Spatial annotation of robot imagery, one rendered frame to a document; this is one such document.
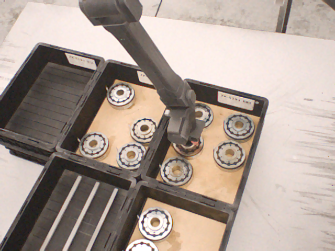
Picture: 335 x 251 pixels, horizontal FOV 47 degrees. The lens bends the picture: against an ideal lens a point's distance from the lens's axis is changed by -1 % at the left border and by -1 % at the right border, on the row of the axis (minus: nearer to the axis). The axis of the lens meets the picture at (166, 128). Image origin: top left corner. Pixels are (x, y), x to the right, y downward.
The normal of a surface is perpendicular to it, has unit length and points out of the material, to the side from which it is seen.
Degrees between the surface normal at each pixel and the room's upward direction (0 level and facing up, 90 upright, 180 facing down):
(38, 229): 0
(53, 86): 0
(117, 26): 97
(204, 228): 0
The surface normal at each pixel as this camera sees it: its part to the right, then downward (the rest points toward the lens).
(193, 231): -0.09, -0.51
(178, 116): -0.37, -0.47
